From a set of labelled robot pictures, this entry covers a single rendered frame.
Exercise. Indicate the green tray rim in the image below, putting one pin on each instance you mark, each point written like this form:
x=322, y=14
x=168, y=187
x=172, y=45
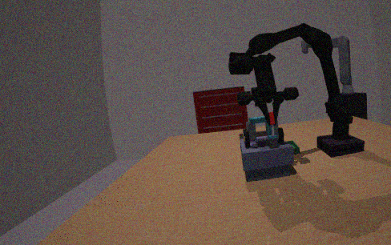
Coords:
x=296, y=149

